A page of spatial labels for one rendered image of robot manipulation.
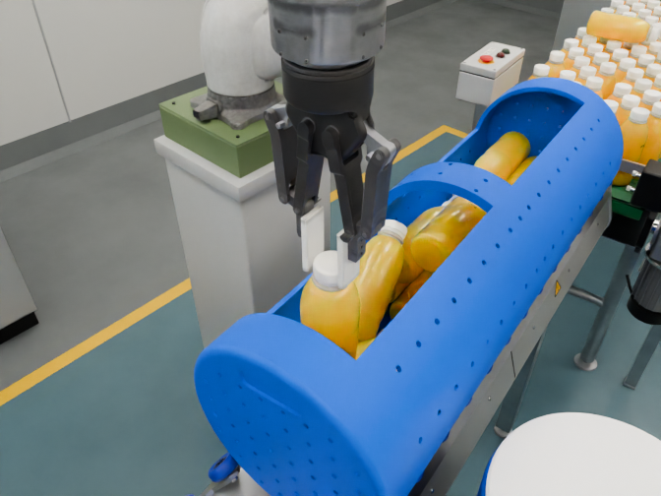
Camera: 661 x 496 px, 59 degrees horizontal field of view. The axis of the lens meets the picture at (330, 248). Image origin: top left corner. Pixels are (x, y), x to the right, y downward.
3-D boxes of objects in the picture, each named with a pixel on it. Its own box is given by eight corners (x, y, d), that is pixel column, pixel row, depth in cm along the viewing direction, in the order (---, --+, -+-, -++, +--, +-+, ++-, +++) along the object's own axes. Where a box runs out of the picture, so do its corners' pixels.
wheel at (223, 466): (211, 471, 75) (221, 483, 75) (236, 446, 78) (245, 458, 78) (201, 474, 79) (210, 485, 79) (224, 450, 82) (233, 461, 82)
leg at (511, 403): (491, 432, 192) (532, 294, 153) (498, 420, 196) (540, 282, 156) (508, 442, 190) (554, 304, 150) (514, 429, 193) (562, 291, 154)
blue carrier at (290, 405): (213, 460, 82) (167, 311, 65) (479, 185, 137) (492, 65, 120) (387, 582, 68) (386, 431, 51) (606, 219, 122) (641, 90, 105)
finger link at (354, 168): (344, 112, 51) (358, 113, 50) (363, 220, 57) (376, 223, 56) (318, 129, 49) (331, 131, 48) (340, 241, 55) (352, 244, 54)
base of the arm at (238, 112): (173, 110, 135) (169, 87, 131) (247, 82, 147) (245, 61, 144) (222, 137, 125) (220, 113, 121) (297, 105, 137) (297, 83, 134)
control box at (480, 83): (454, 98, 159) (460, 61, 153) (486, 75, 172) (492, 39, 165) (489, 107, 155) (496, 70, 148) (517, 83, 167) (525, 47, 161)
